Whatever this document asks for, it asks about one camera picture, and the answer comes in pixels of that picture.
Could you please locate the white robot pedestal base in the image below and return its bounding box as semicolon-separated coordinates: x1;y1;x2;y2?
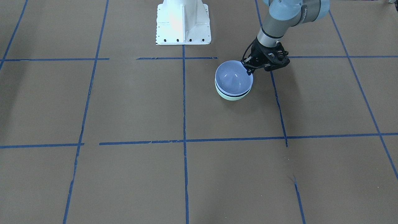
155;0;212;45

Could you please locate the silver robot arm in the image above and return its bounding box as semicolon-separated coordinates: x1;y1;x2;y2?
241;0;330;75

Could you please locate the green bowl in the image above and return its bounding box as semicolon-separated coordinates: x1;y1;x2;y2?
215;82;251;101

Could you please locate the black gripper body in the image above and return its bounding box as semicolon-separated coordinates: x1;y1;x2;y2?
241;39;290;71

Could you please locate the blue bowl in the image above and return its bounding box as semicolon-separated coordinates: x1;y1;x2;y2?
215;60;254;96

